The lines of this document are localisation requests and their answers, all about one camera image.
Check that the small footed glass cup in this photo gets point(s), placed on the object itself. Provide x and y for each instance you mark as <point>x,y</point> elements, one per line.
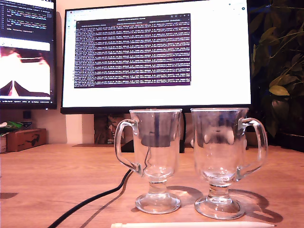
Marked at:
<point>156,147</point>
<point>218,152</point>

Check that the white pen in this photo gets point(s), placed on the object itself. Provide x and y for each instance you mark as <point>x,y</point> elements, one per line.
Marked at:
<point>190,225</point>

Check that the patterned card box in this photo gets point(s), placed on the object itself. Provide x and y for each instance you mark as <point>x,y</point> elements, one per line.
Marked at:
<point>107,130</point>

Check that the large black Huawei monitor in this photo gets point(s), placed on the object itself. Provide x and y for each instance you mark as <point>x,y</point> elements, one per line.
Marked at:
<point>213,59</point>

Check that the cardboard box with sunglasses print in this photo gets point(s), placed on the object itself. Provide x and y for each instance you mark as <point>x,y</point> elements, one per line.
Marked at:
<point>23,140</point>

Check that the black monitor with code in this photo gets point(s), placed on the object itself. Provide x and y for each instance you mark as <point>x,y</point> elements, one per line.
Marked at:
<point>26,66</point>

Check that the green snack packet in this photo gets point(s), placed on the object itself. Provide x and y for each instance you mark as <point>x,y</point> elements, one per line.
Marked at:
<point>9,126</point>

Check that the green leafy plant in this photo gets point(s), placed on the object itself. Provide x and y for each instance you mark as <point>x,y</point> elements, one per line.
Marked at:
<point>280,47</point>

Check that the small white box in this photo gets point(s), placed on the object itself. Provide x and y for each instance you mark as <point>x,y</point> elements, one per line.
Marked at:
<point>2,144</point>

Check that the small black wall socket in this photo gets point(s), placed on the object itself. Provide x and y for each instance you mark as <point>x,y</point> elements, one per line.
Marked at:
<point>26,115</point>

